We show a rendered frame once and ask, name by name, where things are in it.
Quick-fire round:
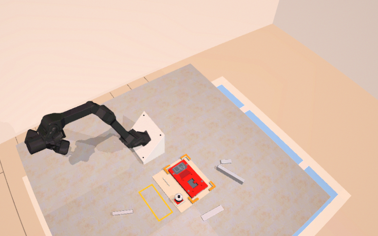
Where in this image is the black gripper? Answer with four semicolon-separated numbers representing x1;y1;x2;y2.
24;129;70;155

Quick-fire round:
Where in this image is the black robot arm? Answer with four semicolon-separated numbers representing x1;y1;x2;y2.
26;101;151;155

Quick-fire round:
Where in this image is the black and grey wheel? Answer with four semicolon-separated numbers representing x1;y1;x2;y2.
175;193;183;202

